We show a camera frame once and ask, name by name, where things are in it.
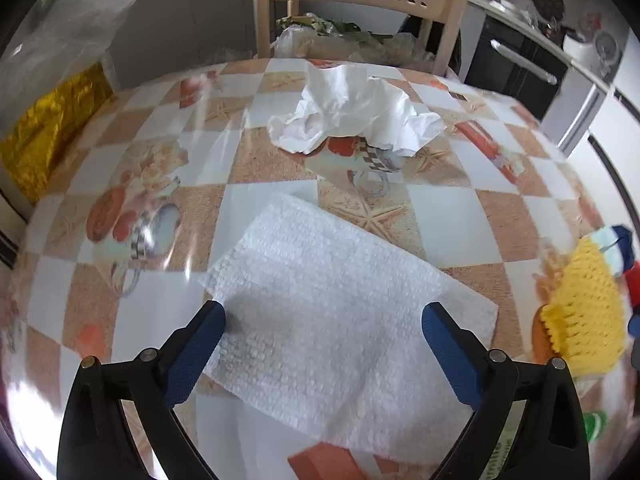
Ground yellow corrugated sponge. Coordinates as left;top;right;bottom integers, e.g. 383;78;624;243
534;236;627;377

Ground blue plastic bag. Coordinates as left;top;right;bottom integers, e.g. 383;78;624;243
588;224;634;278

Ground white paper towel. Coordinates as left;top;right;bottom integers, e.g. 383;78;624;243
203;195;498;465

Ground chamomile hand cream tube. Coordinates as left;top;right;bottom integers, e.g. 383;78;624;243
582;410;608;442

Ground white refrigerator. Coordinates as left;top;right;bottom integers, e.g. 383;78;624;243
541;32;639;250

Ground gold foil bag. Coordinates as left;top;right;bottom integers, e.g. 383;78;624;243
1;62;113;205

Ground black built-in oven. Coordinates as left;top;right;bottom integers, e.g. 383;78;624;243
459;6;589;125

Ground crumpled white paper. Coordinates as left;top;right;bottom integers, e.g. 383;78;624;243
267;64;446;157

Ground clear plastic bag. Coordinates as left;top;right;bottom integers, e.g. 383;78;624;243
1;0;136;134

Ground black jacket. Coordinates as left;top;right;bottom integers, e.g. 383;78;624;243
399;14;464;79

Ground vegetables in plastic bag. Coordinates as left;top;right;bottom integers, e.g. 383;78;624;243
270;13;435;73

